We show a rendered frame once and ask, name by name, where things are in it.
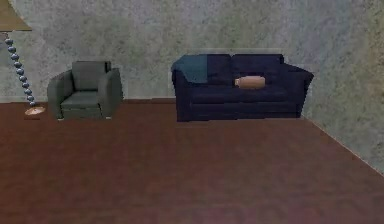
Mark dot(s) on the teal blanket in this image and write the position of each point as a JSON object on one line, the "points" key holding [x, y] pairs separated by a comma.
{"points": [[196, 68]]}

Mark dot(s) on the dark blue sofa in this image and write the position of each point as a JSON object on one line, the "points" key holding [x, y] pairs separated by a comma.
{"points": [[246, 98]]}

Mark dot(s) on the tan bolster pillow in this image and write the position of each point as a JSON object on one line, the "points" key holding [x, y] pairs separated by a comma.
{"points": [[250, 82]]}

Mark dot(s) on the grey armchair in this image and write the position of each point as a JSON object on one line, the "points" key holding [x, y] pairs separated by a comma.
{"points": [[85, 90]]}

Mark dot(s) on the beaded floor lamp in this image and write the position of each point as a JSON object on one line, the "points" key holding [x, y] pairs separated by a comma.
{"points": [[20, 71]]}

